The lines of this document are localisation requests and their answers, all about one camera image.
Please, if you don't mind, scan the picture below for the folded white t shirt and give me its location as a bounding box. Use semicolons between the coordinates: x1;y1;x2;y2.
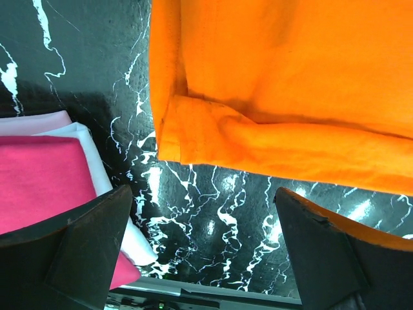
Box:
38;122;158;266

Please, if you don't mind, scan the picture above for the folded magenta t shirt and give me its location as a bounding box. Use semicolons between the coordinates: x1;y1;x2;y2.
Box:
1;136;140;289

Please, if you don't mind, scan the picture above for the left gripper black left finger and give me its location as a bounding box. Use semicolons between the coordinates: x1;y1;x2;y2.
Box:
1;185;132;309

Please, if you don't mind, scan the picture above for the folded pale pink t shirt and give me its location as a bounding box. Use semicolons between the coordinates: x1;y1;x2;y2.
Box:
1;110;72;136

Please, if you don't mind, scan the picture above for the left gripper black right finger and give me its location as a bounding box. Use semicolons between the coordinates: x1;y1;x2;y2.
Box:
274;187;412;309

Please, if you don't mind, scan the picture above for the orange t shirt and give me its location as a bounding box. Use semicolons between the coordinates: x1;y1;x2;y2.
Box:
149;1;412;195

